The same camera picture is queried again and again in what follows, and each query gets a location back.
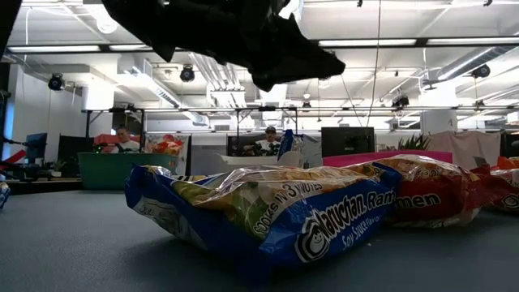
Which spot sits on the blue-lit monitor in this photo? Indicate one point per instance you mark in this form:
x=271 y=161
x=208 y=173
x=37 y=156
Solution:
x=36 y=146

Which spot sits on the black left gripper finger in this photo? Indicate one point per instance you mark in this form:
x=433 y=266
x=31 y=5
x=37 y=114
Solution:
x=292 y=61

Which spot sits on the orange chicken noodle pack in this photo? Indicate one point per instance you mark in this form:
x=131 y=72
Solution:
x=509 y=163

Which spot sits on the red cloth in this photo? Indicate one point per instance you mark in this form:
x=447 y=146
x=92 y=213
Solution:
x=103 y=140

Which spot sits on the floral patterned cloth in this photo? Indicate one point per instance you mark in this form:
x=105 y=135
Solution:
x=168 y=144

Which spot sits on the beige cloth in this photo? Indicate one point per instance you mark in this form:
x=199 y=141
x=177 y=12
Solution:
x=466 y=146

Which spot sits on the green plastic bin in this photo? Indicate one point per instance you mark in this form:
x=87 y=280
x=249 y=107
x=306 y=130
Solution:
x=113 y=170

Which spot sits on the pink plastic bin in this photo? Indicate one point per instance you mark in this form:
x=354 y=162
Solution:
x=385 y=158

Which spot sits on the white column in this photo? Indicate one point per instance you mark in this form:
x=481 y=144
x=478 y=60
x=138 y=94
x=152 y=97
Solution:
x=438 y=121

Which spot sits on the small green plant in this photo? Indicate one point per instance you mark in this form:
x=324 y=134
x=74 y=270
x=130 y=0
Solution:
x=59 y=166

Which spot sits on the grey cloth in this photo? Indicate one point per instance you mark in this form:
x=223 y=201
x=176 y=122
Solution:
x=312 y=146

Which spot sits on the long ceiling light strip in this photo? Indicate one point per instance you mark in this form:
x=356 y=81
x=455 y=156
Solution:
x=52 y=48
x=373 y=42
x=470 y=41

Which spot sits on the grey laptop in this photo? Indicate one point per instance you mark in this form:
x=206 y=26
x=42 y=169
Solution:
x=479 y=161

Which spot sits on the white hanging box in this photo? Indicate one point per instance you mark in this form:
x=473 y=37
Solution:
x=97 y=97

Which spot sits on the black ceiling-mounted camera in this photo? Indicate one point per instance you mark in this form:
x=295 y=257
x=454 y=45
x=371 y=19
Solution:
x=56 y=82
x=187 y=74
x=306 y=105
x=481 y=71
x=400 y=101

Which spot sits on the silver ventilation duct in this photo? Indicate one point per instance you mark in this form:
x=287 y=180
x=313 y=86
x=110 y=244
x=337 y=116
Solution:
x=462 y=65

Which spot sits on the long grey horizontal rail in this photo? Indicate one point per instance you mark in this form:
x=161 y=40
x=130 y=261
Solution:
x=446 y=108

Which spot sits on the black monitor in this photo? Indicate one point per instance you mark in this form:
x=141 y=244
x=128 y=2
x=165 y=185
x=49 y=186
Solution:
x=510 y=142
x=348 y=142
x=75 y=148

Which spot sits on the black metal workstation frame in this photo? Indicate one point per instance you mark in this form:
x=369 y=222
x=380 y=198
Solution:
x=267 y=108
x=121 y=109

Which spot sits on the person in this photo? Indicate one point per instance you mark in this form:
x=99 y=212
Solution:
x=125 y=145
x=267 y=146

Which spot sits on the white plastic bin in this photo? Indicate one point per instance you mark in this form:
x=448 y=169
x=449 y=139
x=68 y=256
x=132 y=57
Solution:
x=259 y=160

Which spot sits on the red bar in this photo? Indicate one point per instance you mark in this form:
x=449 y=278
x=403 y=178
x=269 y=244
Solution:
x=14 y=157

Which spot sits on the red beef noodle pack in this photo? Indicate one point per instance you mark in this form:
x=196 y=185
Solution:
x=500 y=190
x=438 y=190

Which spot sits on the spiky green potted plant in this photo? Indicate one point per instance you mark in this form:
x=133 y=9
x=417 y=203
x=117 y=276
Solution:
x=413 y=144

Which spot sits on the black box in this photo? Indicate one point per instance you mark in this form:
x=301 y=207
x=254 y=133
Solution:
x=235 y=146

